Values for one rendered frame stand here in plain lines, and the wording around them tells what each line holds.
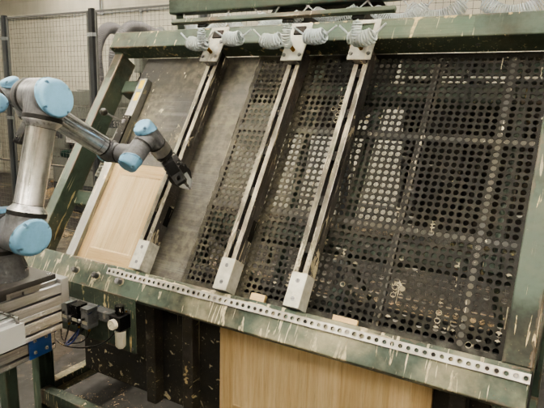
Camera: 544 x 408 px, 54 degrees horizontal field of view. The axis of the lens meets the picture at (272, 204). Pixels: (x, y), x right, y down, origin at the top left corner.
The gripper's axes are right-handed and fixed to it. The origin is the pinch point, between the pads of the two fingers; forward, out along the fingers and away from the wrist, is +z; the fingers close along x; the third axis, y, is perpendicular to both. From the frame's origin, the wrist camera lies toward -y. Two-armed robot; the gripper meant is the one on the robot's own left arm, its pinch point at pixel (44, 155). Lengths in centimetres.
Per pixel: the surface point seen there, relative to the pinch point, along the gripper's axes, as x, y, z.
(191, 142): -51, 37, 12
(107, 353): -6, -26, 102
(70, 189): 16.1, 13.2, 29.7
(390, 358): -159, -21, 45
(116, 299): -43, -27, 50
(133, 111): -7, 50, 5
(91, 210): -7.3, 3.4, 31.6
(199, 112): -51, 48, 3
